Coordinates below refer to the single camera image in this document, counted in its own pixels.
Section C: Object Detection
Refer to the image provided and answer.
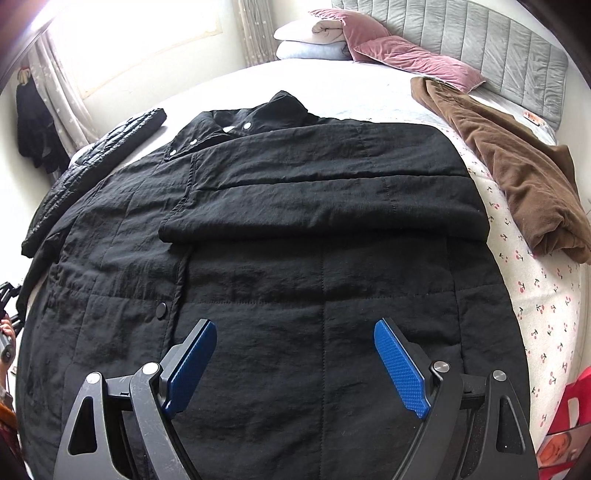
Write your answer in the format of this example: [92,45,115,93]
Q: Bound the cherry print bed sheet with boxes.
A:
[69,60,586,462]

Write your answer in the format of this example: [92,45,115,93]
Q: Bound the light blue pillow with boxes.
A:
[276,41,352,62]

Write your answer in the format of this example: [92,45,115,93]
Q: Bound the dark hanging clothes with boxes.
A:
[15,78,72,175]

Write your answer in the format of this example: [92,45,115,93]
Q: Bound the white pillow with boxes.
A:
[274,19,320,45]

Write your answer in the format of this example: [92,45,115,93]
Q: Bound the sheer patterned curtain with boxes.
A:
[28,32,95,155]
[238,0,279,68]

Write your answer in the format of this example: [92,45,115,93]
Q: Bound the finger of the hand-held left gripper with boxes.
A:
[0,281,24,334]

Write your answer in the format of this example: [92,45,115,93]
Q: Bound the black quilted puffer jacket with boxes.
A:
[21,107,168,259]

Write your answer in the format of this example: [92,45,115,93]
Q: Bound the cream folded blanket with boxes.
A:
[311,14,348,45]

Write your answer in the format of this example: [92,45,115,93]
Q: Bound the brown fleece garment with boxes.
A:
[410,76,591,265]

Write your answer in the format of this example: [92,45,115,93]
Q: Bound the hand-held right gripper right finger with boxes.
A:
[373,318,541,480]

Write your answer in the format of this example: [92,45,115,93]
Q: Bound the grey padded headboard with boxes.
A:
[331,0,568,132]

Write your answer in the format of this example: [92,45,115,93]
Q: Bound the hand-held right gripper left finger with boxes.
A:
[53,318,218,480]

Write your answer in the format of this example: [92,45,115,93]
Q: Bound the black snap-button coat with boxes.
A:
[14,90,532,480]

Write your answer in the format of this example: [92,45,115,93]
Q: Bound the pink velvet pillow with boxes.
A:
[353,36,486,93]
[308,8,391,63]

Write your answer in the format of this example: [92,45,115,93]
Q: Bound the bright window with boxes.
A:
[46,0,241,95]

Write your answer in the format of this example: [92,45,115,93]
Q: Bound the red box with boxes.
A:
[538,378,591,480]

